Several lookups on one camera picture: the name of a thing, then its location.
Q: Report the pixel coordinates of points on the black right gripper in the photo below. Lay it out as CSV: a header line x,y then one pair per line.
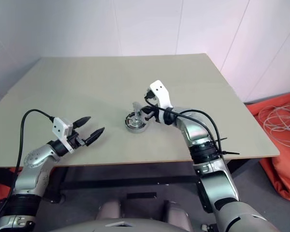
x,y
154,113

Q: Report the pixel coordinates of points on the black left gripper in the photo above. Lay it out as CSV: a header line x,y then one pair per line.
x,y
76,141

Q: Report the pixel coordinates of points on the round motor housing with windings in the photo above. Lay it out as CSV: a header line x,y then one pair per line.
x,y
135,131

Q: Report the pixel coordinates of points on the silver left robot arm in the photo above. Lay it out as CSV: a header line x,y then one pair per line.
x,y
33,159

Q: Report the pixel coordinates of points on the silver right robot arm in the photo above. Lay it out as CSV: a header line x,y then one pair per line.
x,y
195,131

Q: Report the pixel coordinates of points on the black rectangular plate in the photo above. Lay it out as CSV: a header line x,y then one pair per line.
x,y
141,196

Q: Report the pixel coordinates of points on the grey robot torso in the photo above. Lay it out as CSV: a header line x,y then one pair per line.
x,y
120,226

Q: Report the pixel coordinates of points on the small orange cushion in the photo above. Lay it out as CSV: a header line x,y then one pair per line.
x,y
0,189

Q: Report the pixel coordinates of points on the white caster wheel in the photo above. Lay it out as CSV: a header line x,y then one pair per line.
x,y
204,227

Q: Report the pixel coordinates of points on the large orange beanbag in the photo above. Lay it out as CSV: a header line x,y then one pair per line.
x,y
280,169

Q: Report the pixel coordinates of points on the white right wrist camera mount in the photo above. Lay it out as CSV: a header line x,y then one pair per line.
x,y
160,93

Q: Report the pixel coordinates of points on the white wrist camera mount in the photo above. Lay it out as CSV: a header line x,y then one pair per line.
x,y
160,93
59,126

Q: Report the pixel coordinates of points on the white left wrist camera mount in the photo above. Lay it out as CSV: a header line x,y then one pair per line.
x,y
59,126

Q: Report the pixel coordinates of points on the black table frame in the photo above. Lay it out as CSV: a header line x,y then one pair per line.
x,y
130,180

